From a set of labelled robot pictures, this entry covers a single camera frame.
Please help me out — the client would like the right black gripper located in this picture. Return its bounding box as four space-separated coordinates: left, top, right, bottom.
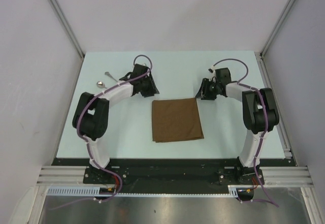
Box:
196 78 220 101

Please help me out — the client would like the brown cloth napkin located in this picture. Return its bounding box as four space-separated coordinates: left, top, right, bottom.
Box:
151 98 204 143

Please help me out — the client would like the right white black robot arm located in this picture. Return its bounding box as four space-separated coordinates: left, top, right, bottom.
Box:
196 68 280 184

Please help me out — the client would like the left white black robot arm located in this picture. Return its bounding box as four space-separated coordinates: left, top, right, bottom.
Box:
72 63 159 183

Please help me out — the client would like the silver metal fork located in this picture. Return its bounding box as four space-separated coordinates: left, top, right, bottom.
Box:
105 72 118 83

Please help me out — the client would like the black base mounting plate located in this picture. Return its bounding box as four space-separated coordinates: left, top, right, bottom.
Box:
52 158 296 195

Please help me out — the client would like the spoon with wooden handle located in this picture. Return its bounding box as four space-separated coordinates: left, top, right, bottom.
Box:
96 81 107 89

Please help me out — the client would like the right side aluminium rail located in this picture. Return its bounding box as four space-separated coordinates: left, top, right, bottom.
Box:
255 52 294 158

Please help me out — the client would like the aluminium rail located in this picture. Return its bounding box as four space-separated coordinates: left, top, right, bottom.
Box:
37 166 314 187
255 52 294 158

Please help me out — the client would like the front aluminium rail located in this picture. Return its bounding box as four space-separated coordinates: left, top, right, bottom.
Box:
37 166 314 187

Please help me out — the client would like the light blue cable duct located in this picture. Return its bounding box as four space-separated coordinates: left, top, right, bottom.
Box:
48 184 241 198

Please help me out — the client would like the right aluminium frame post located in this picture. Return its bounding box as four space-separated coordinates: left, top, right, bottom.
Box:
259 0 297 58

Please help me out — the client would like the aluminium frame post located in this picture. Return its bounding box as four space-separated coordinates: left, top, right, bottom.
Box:
259 0 297 58
48 0 85 60

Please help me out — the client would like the left aluminium frame post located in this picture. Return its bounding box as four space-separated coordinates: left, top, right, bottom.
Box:
48 0 85 60

